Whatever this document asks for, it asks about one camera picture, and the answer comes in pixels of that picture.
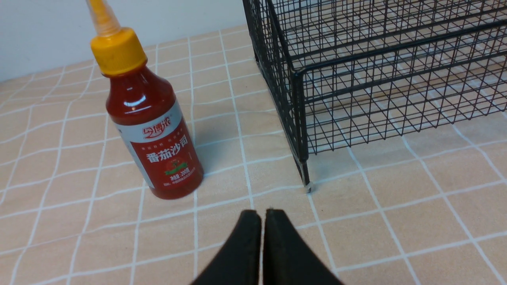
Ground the black wire mesh shelf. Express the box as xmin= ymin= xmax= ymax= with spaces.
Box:
xmin=243 ymin=0 xmax=507 ymax=190

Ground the red ketchup bottle yellow cap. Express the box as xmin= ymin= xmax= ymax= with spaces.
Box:
xmin=87 ymin=0 xmax=204 ymax=199

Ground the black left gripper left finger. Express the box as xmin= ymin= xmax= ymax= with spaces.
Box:
xmin=192 ymin=210 xmax=261 ymax=285

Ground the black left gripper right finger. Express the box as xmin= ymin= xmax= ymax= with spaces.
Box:
xmin=263 ymin=209 xmax=342 ymax=285

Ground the beige checkered tablecloth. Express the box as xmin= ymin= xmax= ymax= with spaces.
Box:
xmin=0 ymin=25 xmax=507 ymax=285

